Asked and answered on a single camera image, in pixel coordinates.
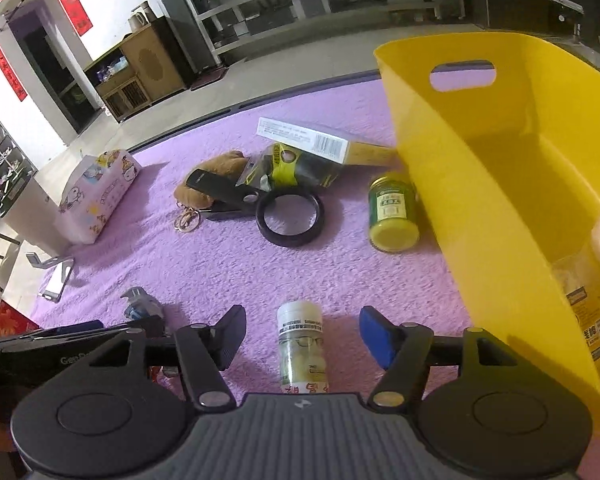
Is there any cartoon print tissue pack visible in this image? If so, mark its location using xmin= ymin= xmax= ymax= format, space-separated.
xmin=54 ymin=149 xmax=142 ymax=246

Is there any grey television stand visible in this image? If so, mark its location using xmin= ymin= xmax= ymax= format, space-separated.
xmin=195 ymin=0 xmax=443 ymax=56

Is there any silver phone stand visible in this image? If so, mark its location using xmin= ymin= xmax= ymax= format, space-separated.
xmin=26 ymin=252 xmax=76 ymax=303

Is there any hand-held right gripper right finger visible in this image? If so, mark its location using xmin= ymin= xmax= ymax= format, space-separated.
xmin=359 ymin=306 xmax=518 ymax=408

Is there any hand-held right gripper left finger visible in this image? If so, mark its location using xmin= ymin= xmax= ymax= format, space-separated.
xmin=80 ymin=305 xmax=247 ymax=409

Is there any brown plush bear keychain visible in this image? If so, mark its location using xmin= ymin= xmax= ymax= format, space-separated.
xmin=174 ymin=150 xmax=251 ymax=233

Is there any green jar yellow lid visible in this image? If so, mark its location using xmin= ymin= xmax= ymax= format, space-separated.
xmin=368 ymin=172 xmax=421 ymax=253

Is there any tall black speaker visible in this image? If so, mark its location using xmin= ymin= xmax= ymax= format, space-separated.
xmin=151 ymin=0 xmax=226 ymax=71

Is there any wooden cabinet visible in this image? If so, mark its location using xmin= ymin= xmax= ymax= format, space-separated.
xmin=84 ymin=24 xmax=188 ymax=122

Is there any metal shoe rack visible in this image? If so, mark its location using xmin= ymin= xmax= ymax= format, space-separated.
xmin=0 ymin=120 xmax=36 ymax=218

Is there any yellow plastic basket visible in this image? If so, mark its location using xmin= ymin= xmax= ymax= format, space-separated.
xmin=373 ymin=32 xmax=600 ymax=431

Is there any black magnifying glass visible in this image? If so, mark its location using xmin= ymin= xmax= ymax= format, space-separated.
xmin=186 ymin=169 xmax=326 ymax=248

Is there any purple fluffy blanket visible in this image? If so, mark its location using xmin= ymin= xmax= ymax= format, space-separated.
xmin=27 ymin=72 xmax=600 ymax=480

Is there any dark door mat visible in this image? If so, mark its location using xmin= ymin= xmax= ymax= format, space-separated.
xmin=190 ymin=67 xmax=228 ymax=91

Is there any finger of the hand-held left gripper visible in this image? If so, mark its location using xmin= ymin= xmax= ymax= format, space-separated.
xmin=122 ymin=287 xmax=166 ymax=340

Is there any black and yellow package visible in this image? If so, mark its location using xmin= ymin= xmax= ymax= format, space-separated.
xmin=245 ymin=142 xmax=343 ymax=191

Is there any white and yellow box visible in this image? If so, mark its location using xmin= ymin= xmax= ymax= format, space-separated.
xmin=256 ymin=116 xmax=401 ymax=167

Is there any small white cap bottle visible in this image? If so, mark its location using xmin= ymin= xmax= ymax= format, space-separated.
xmin=276 ymin=301 xmax=331 ymax=396

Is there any red snack box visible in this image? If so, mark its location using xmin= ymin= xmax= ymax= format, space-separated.
xmin=0 ymin=292 xmax=38 ymax=343

